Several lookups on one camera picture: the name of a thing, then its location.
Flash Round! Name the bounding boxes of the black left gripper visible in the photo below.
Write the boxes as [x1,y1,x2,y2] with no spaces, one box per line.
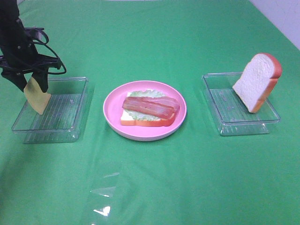
[0,39,61,93]

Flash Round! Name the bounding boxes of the yellow cheese slice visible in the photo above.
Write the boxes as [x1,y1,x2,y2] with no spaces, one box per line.
[23,77,51,115]

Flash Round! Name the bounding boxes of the bread slice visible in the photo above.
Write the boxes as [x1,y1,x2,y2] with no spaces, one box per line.
[232,52,282,113]
[120,90,177,127]

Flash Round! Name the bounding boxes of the bacon strip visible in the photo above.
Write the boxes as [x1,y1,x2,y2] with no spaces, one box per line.
[140,96,180,112]
[122,97,176,119]

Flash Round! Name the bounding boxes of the green lettuce leaf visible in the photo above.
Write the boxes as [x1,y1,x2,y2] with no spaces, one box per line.
[123,89,165,121]

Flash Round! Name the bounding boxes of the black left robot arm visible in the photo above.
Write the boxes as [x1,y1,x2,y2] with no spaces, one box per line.
[0,0,67,93]

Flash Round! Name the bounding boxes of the clear left plastic tray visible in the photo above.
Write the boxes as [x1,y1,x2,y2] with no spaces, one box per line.
[12,77,90,144]

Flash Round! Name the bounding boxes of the clear plastic tray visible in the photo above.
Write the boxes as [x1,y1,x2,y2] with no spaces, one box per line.
[12,77,90,144]
[202,72,281,136]

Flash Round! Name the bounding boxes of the pink round plate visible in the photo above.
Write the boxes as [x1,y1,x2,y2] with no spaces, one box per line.
[103,81,187,141]

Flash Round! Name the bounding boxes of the green tablecloth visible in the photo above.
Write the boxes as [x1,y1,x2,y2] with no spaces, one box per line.
[0,0,300,225]

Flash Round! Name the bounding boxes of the clear right plastic tray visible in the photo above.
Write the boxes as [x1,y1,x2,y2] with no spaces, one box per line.
[202,72,281,136]

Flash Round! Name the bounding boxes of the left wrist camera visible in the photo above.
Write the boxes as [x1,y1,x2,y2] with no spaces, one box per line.
[24,27,48,42]

